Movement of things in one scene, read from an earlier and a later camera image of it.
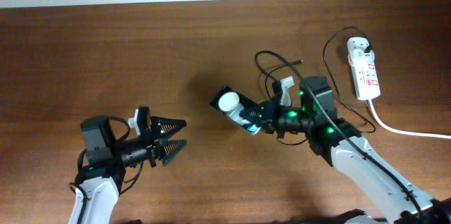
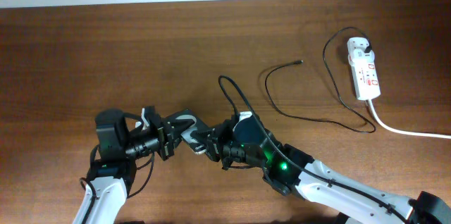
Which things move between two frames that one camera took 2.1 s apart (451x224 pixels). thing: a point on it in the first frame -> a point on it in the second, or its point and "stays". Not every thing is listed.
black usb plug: x=369 y=48 stays
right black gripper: x=269 y=118 -> x=215 y=141
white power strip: x=364 y=70 stays
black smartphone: x=238 y=108 -> x=197 y=124
